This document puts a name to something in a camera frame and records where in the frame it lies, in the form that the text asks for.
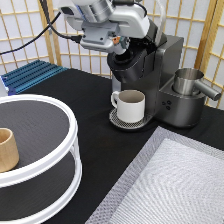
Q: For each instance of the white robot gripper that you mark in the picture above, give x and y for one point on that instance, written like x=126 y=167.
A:
x=106 y=25

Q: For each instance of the grey Keurig coffee machine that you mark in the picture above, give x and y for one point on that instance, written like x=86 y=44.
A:
x=149 y=66

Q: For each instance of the white coffee pod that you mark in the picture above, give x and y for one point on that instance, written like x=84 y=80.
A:
x=119 y=50

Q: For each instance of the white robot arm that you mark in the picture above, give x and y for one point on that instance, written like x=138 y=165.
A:
x=107 y=25

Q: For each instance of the white ceramic mug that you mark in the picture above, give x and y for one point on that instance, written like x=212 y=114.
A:
x=130 y=105

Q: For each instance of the stainless steel milk frother cup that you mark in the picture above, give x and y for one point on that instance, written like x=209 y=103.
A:
x=187 y=81

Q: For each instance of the wooden shoji screen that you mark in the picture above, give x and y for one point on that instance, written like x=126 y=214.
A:
x=199 y=22

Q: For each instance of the blue ribbed metal rack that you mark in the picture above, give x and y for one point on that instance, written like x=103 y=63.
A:
x=30 y=75

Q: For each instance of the grey woven placemat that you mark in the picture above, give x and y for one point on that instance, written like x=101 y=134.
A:
x=172 y=180

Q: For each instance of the white two-tier round shelf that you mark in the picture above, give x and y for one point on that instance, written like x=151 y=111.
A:
x=49 y=170

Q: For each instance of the wooden cup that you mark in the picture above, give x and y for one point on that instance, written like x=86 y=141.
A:
x=9 y=156

